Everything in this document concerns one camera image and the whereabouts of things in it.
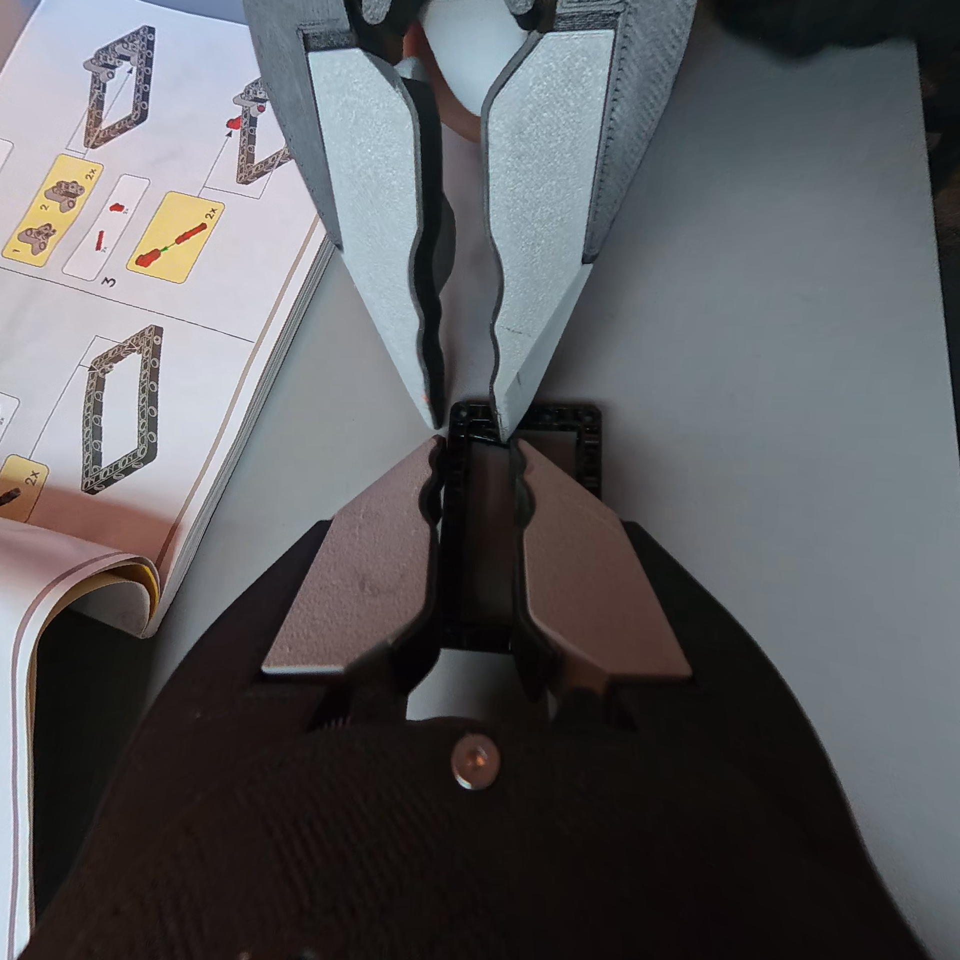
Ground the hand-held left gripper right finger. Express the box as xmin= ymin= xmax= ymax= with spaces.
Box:
xmin=508 ymin=437 xmax=694 ymax=702

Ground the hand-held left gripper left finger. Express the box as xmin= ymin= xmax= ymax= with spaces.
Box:
xmin=261 ymin=435 xmax=450 ymax=676

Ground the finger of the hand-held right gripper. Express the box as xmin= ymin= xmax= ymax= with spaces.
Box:
xmin=481 ymin=28 xmax=620 ymax=441
xmin=302 ymin=45 xmax=457 ymax=430

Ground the black rectangular lego frame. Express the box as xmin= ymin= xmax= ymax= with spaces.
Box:
xmin=437 ymin=401 xmax=605 ymax=654

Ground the lego instruction booklet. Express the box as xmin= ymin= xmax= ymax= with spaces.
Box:
xmin=0 ymin=0 xmax=335 ymax=960

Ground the person's right hand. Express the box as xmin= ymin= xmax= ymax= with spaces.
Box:
xmin=403 ymin=17 xmax=486 ymax=144

